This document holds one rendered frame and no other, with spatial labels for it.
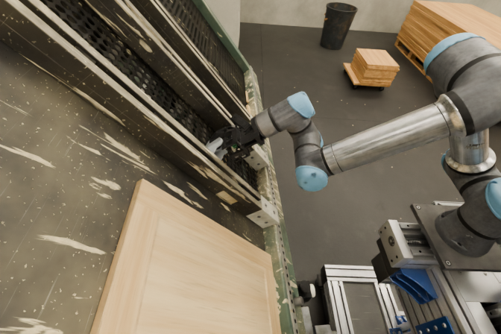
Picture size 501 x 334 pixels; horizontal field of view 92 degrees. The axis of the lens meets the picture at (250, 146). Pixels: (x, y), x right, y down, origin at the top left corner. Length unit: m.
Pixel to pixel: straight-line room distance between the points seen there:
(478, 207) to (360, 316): 0.99
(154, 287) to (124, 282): 0.06
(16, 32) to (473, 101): 0.79
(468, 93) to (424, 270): 0.70
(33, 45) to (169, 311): 0.51
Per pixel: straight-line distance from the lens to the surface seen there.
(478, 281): 1.17
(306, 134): 0.69
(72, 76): 0.57
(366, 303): 1.77
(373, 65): 3.67
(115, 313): 0.47
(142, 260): 0.51
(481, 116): 0.61
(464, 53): 0.69
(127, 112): 0.58
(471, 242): 1.03
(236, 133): 0.69
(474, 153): 0.93
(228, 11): 4.26
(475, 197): 0.97
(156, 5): 0.98
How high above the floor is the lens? 1.77
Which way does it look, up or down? 45 degrees down
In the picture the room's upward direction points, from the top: 5 degrees clockwise
